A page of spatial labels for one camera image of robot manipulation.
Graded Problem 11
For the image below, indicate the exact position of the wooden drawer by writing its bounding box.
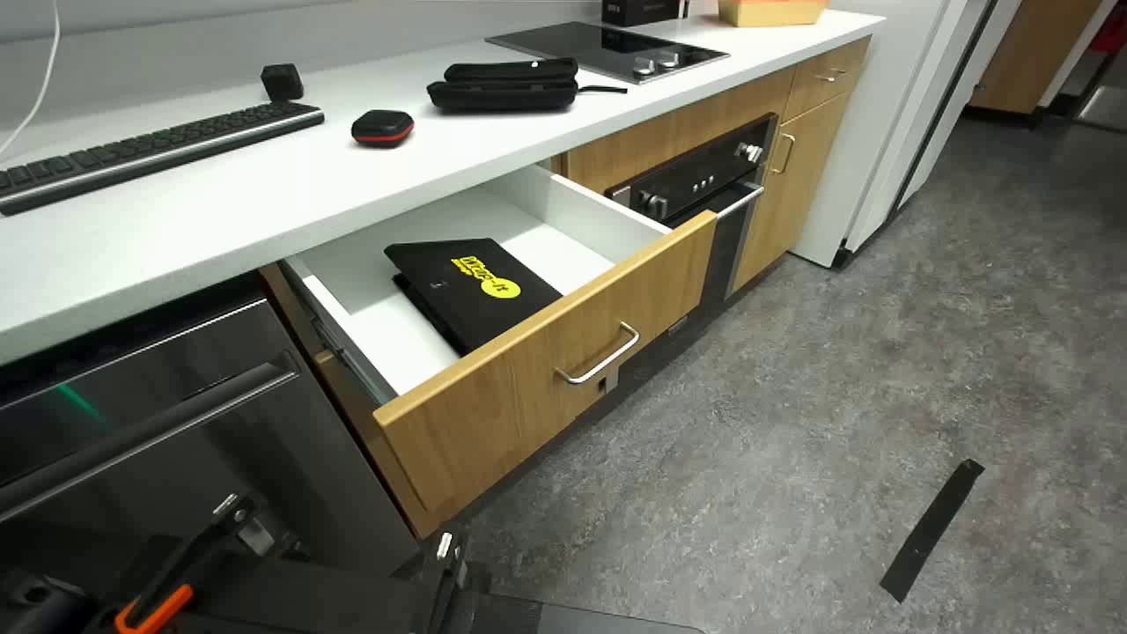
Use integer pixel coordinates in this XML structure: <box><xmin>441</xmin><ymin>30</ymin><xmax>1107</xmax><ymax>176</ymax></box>
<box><xmin>265</xmin><ymin>164</ymin><xmax>716</xmax><ymax>535</ymax></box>

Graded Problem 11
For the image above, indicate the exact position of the robot base with orange clamp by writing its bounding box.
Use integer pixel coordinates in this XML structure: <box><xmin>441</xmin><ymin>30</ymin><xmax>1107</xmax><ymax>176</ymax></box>
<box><xmin>0</xmin><ymin>495</ymin><xmax>699</xmax><ymax>634</ymax></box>

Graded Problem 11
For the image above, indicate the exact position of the black folder with yellow logo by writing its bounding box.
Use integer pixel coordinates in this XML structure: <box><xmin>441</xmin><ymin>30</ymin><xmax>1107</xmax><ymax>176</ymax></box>
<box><xmin>382</xmin><ymin>240</ymin><xmax>561</xmax><ymax>357</ymax></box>

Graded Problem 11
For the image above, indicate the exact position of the black built-in oven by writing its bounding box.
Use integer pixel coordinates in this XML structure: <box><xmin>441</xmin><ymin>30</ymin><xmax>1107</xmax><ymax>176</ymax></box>
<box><xmin>610</xmin><ymin>116</ymin><xmax>776</xmax><ymax>309</ymax></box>

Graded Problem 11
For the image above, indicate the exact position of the black and red round case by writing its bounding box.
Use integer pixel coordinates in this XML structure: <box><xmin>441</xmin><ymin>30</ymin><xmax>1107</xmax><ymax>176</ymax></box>
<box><xmin>353</xmin><ymin>110</ymin><xmax>416</xmax><ymax>149</ymax></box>

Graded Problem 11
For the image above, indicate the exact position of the black induction cooktop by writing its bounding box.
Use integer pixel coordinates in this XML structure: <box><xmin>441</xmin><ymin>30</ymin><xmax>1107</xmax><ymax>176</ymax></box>
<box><xmin>493</xmin><ymin>21</ymin><xmax>718</xmax><ymax>81</ymax></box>

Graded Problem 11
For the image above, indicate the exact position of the wooden cabinet door right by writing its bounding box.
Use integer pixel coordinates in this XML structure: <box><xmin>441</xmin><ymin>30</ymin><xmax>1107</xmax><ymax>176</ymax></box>
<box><xmin>732</xmin><ymin>98</ymin><xmax>845</xmax><ymax>290</ymax></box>

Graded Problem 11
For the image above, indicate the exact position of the black appliance on counter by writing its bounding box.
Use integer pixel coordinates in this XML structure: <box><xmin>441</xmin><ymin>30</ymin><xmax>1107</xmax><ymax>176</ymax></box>
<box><xmin>603</xmin><ymin>0</ymin><xmax>683</xmax><ymax>24</ymax></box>

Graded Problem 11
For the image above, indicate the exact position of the wooden box on counter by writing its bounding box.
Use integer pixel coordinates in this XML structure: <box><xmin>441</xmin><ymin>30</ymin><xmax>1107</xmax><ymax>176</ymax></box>
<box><xmin>718</xmin><ymin>0</ymin><xmax>827</xmax><ymax>29</ymax></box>

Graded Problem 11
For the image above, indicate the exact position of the small black cube device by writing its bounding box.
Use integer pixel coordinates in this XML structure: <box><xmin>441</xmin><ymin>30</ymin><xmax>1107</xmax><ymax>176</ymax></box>
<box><xmin>261</xmin><ymin>62</ymin><xmax>304</xmax><ymax>101</ymax></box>

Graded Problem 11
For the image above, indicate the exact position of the black tape strip on floor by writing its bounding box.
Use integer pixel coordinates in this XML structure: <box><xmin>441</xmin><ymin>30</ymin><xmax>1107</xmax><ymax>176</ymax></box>
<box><xmin>881</xmin><ymin>459</ymin><xmax>981</xmax><ymax>603</ymax></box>

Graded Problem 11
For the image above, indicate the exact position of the white refrigerator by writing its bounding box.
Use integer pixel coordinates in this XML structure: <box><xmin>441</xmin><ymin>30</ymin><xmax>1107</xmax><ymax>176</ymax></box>
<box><xmin>792</xmin><ymin>0</ymin><xmax>1021</xmax><ymax>266</ymax></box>

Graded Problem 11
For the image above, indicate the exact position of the stainless dishwasher front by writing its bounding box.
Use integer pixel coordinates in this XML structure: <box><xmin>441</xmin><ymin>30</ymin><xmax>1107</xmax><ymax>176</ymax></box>
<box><xmin>0</xmin><ymin>279</ymin><xmax>416</xmax><ymax>573</ymax></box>

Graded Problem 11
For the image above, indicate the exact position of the black keyboard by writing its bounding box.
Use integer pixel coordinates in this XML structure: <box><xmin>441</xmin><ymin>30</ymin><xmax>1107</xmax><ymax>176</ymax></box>
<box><xmin>0</xmin><ymin>101</ymin><xmax>323</xmax><ymax>216</ymax></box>

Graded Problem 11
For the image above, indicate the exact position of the silver drawer handle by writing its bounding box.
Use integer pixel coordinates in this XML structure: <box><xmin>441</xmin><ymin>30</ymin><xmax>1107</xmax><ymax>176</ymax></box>
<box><xmin>554</xmin><ymin>319</ymin><xmax>641</xmax><ymax>387</ymax></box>

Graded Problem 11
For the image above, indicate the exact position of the white cable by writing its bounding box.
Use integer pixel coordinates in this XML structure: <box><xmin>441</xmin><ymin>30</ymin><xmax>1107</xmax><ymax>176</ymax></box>
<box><xmin>0</xmin><ymin>0</ymin><xmax>62</xmax><ymax>163</ymax></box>

